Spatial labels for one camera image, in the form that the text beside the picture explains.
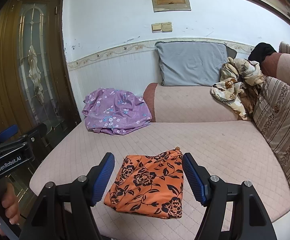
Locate orange black floral garment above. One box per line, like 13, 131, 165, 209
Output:
104, 147, 184, 219

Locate person's left hand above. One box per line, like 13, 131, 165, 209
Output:
0, 182, 20, 236

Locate pink quilted sofa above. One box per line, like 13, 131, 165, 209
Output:
29, 52, 290, 235

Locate wooden glass door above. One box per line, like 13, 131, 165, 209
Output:
0, 0, 80, 205

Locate striped brown cushion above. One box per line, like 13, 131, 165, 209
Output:
253, 77, 290, 187

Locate purple floral garment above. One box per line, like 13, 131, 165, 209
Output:
82, 88, 152, 135

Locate cream floral cloth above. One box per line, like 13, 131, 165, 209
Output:
210, 57, 265, 121

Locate grey pillow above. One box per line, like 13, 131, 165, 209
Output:
155, 41, 237, 87

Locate black cloth on armrest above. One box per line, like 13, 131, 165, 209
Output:
248, 42, 276, 64

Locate beige wall switches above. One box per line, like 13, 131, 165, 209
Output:
151, 22, 172, 33

